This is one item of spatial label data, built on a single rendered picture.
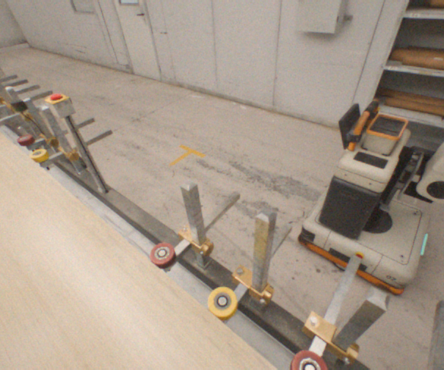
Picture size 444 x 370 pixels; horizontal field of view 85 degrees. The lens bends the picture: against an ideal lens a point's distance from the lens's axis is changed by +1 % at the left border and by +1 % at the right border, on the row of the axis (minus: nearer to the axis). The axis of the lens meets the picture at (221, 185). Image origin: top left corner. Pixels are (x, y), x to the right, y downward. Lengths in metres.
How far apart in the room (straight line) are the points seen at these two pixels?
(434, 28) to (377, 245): 1.95
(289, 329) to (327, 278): 0.98
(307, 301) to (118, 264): 1.23
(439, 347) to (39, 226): 1.30
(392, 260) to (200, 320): 1.28
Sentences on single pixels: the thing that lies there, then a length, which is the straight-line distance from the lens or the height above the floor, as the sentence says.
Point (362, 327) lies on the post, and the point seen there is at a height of 1.00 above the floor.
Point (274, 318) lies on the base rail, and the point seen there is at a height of 0.70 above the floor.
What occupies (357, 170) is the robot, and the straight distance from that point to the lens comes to 1.38.
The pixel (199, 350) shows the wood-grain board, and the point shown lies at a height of 0.90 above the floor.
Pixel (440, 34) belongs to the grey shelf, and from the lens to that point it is 2.99.
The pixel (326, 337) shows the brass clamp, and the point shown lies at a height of 0.84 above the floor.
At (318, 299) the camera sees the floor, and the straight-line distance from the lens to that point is 1.78.
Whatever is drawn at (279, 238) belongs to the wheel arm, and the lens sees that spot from 0.94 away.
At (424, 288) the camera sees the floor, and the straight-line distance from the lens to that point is 2.10.
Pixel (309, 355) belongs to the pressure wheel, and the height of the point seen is 0.91.
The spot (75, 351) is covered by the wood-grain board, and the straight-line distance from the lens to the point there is 0.81.
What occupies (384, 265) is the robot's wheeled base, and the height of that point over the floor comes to 0.26.
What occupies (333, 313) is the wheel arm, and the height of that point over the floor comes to 0.83.
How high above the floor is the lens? 1.58
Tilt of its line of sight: 42 degrees down
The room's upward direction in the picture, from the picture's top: 4 degrees counter-clockwise
